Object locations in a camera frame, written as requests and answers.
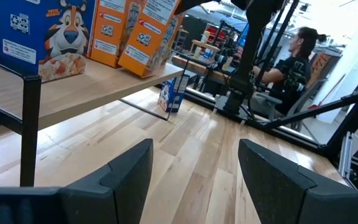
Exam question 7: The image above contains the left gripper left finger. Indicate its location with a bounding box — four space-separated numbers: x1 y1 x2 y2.
59 139 154 224

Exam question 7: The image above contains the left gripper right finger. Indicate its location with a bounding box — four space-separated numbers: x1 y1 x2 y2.
238 139 338 224

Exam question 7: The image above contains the orange Mini Wheats cereal box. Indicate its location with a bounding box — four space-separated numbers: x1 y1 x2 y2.
117 0 185 78
87 0 145 68

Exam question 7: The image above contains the blue Frosted Flakes cereal box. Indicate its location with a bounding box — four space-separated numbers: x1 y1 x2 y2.
157 73 190 113
0 0 98 83

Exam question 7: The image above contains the silver aluminium profile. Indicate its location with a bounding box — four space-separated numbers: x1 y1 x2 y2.
338 131 355 180

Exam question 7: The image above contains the grey office chair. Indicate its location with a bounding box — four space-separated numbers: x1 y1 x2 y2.
249 79 328 131

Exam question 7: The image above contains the person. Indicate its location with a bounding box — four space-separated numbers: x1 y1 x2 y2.
252 26 328 116

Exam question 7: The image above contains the background wooden table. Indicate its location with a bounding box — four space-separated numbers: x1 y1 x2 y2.
171 39 239 85

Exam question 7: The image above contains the black aluminium table frame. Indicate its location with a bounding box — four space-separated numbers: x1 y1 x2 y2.
178 74 358 175

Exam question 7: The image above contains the wooden shelf with black frame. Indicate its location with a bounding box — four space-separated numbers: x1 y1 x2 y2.
0 46 190 187

